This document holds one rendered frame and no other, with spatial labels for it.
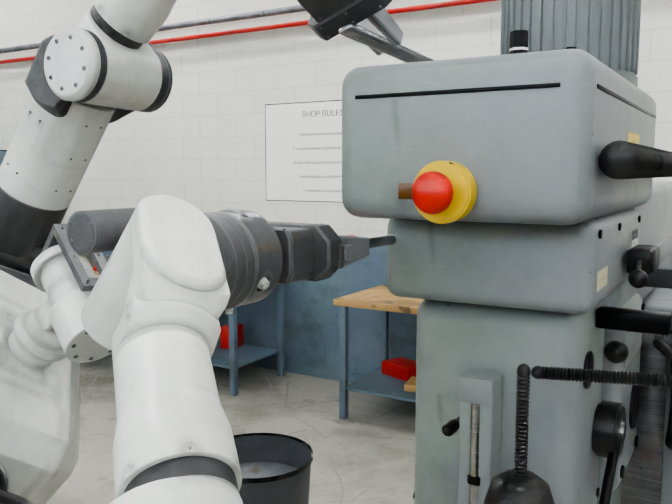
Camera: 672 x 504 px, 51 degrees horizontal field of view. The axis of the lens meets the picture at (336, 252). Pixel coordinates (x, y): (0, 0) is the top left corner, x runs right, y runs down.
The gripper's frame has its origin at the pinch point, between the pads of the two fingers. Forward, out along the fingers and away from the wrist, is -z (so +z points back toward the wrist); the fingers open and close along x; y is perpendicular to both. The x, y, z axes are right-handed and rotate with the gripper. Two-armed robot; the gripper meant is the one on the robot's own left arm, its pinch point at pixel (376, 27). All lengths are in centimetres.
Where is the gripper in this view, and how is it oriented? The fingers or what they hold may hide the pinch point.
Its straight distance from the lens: 88.2
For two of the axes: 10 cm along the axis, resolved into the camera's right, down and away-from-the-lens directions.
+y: 1.8, -8.3, 5.3
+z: -6.4, -5.1, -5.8
